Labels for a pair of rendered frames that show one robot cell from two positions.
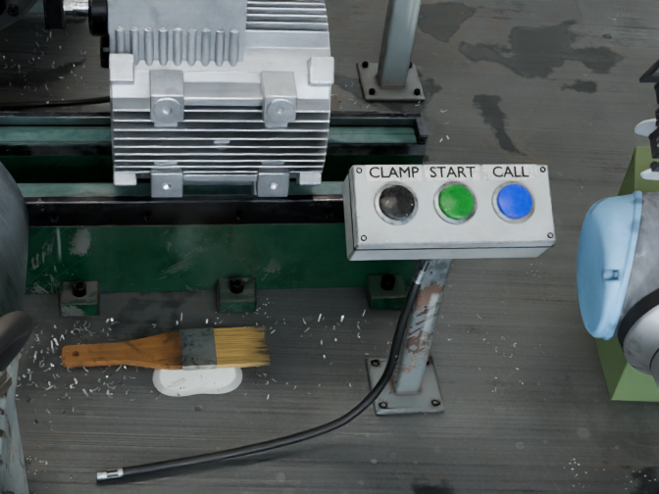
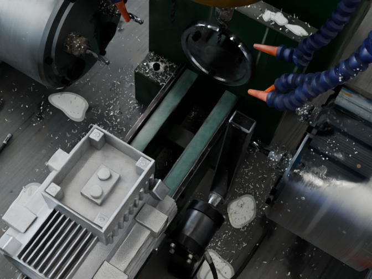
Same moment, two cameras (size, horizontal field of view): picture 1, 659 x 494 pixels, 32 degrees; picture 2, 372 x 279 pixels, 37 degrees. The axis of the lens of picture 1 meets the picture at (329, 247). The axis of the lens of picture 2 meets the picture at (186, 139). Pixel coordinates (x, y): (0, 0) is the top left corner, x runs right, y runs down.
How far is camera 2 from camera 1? 115 cm
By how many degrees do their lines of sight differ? 65
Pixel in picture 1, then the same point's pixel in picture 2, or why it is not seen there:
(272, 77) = (26, 216)
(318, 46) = (22, 252)
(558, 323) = not seen: outside the picture
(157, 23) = (78, 155)
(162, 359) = not seen: hidden behind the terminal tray
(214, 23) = (56, 182)
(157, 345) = not seen: hidden behind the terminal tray
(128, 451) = (14, 154)
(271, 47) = (42, 226)
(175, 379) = (32, 191)
